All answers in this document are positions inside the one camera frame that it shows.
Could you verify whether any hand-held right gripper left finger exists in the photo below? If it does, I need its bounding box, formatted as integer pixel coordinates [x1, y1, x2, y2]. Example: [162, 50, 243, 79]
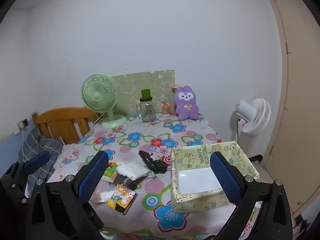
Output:
[26, 151, 110, 240]

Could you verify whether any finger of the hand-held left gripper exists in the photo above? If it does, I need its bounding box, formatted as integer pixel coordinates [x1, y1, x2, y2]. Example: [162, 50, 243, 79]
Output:
[14, 151, 51, 188]

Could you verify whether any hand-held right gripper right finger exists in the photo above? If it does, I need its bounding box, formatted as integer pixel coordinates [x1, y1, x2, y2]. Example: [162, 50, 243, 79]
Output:
[209, 151, 293, 240]

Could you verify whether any pink clear packet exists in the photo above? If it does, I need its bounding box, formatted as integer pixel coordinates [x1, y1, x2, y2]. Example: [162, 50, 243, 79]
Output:
[90, 177, 114, 205]

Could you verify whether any green orange tissue packet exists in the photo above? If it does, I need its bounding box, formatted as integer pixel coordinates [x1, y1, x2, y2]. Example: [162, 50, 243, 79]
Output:
[103, 162, 118, 182]

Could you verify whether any cartoon print tissue packet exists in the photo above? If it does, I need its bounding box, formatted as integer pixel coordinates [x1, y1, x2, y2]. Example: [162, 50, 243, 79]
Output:
[107, 184, 137, 215]

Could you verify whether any dark grey cloth pouch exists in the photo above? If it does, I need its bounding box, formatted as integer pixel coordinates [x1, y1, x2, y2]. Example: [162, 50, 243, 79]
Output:
[116, 175, 140, 190]

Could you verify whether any white tissue pack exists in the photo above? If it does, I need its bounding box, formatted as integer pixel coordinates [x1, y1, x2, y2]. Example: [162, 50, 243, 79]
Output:
[117, 161, 151, 180]

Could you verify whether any yellow cartoon paper box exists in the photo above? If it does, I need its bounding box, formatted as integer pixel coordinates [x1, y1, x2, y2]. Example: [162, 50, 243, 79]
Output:
[171, 141, 260, 213]

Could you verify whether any black plastic bag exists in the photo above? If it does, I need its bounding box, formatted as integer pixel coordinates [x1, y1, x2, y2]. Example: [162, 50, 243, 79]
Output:
[139, 150, 167, 174]

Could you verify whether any plaid blanket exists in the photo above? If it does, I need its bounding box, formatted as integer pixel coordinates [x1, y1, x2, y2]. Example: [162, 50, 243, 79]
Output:
[19, 127, 64, 188]

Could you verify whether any floral tablecloth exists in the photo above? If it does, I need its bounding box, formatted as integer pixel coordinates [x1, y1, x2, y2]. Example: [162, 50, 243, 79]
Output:
[46, 112, 263, 240]

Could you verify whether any white standing fan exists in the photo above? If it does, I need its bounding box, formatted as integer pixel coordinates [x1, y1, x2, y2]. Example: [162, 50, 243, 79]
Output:
[233, 97, 272, 143]

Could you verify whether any green desk fan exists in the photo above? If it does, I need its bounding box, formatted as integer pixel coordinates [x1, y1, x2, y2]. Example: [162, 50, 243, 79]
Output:
[80, 74, 128, 130]

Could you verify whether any purple plush bunny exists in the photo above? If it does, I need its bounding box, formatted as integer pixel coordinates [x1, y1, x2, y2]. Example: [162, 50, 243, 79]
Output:
[174, 85, 200, 120]

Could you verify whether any glass jar with green lid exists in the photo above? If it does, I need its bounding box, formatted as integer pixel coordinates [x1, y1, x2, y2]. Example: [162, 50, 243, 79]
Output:
[131, 89, 156, 123]

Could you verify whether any small jar with orange lid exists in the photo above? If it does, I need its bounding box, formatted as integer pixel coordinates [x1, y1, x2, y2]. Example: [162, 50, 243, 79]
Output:
[161, 101, 171, 117]

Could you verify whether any beige door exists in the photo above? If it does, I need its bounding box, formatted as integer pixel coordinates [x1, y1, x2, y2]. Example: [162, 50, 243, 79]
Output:
[260, 0, 320, 215]

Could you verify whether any green patterned board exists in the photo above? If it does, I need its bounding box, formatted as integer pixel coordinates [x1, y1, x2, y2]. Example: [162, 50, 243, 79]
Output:
[111, 69, 175, 117]

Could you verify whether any white charger cable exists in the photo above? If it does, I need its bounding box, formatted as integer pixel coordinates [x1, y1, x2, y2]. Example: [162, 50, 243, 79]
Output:
[21, 127, 27, 161]

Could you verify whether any white fan cable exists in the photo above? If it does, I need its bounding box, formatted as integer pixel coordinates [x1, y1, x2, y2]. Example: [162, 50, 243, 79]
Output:
[93, 112, 106, 126]

